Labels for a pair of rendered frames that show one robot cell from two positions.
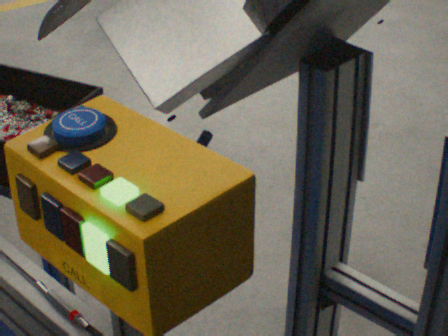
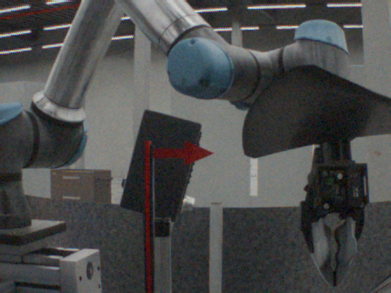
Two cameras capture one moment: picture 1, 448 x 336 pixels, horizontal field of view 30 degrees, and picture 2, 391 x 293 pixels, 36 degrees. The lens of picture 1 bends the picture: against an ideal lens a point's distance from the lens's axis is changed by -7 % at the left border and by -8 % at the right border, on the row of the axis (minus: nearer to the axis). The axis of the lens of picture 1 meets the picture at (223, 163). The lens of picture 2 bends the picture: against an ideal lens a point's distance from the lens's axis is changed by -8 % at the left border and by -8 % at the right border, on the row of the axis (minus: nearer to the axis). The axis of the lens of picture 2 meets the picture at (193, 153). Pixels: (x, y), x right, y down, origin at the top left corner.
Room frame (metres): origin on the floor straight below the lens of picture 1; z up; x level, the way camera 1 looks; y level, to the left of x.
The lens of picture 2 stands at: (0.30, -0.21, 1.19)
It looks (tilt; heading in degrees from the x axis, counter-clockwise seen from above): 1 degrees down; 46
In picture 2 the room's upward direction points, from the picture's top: straight up
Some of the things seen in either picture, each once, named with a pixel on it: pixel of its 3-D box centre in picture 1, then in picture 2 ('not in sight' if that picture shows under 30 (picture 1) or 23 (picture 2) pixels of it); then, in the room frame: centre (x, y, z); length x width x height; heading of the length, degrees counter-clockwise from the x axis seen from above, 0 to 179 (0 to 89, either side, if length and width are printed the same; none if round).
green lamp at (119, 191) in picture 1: (119, 191); not in sight; (0.45, 0.06, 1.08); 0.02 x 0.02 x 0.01; 46
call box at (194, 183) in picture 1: (124, 217); not in sight; (0.49, 0.07, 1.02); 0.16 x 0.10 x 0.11; 46
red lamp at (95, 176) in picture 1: (95, 176); not in sight; (0.46, 0.08, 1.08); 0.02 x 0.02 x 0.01; 46
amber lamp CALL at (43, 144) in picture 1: (42, 147); not in sight; (0.50, 0.13, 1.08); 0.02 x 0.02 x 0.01; 46
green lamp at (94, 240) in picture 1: (97, 248); not in sight; (0.43, 0.08, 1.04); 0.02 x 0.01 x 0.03; 46
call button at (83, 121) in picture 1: (79, 127); not in sight; (0.52, 0.10, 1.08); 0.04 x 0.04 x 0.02
